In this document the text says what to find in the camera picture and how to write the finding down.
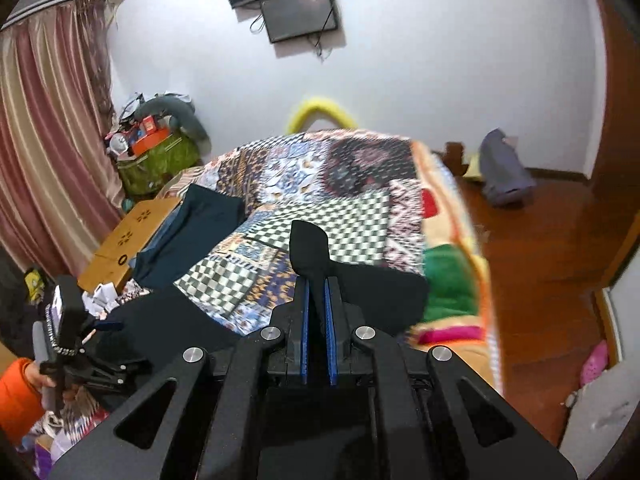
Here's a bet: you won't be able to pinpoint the grey tube pillow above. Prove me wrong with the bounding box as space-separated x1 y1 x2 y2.
134 95 211 143

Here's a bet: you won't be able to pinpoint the patchwork printed blanket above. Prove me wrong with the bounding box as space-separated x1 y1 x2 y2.
22 129 437 466

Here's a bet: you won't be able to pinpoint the hanging black cable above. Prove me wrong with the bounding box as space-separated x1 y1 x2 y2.
309 0 337 63

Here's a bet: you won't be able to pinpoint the pink slipper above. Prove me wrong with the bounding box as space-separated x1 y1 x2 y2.
580 340 610 386

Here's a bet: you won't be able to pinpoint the pink striped curtain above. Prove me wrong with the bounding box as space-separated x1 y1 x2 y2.
0 0 126 281

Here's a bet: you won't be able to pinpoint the small black wall monitor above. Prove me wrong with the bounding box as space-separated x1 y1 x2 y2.
260 0 341 44

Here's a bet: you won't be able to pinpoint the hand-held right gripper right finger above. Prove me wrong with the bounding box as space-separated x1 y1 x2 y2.
324 279 577 480

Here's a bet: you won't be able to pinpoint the grey bag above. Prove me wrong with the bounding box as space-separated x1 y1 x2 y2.
479 129 535 207

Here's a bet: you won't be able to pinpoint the person's left hand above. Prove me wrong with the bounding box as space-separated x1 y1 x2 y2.
25 360 76 406

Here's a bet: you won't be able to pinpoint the black pants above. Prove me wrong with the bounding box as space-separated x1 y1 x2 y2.
82 219 431 411

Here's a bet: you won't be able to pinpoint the white plastic bag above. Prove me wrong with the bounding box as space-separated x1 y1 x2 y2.
106 132 132 158

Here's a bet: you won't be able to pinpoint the wooden lap table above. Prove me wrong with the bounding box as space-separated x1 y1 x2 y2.
77 196 183 293

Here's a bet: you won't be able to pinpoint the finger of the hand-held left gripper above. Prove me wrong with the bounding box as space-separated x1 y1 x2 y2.
60 356 153 395
82 315 125 346

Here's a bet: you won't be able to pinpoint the yellow foam bed rail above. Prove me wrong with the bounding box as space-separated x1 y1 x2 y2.
286 96 358 133

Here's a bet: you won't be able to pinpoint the dark teal garment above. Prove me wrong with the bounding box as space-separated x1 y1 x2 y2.
132 183 247 292

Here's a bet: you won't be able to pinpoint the green storage bag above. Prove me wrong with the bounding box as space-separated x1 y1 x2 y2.
116 132 203 197

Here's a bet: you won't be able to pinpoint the yellow packet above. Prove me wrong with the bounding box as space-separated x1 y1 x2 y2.
25 269 46 303

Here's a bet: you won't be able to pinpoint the striped bed sheet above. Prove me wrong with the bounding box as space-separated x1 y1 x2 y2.
159 166 206 198

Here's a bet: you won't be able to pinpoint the orange box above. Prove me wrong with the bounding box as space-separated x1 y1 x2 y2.
131 127 171 157

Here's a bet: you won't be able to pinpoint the white curtain rail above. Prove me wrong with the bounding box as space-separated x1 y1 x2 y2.
4 0 83 28

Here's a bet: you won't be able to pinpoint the small brown wooden stand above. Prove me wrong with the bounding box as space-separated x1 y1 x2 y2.
445 142 466 176

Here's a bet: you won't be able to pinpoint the white crumpled cloth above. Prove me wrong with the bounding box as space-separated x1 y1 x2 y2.
82 282 121 311

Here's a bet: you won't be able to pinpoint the white board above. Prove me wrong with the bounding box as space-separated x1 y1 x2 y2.
559 355 638 461

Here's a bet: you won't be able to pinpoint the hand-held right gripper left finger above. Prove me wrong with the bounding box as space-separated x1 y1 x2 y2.
47 275 309 480

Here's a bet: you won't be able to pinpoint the yellow-green cloth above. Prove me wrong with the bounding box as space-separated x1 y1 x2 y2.
462 154 486 181

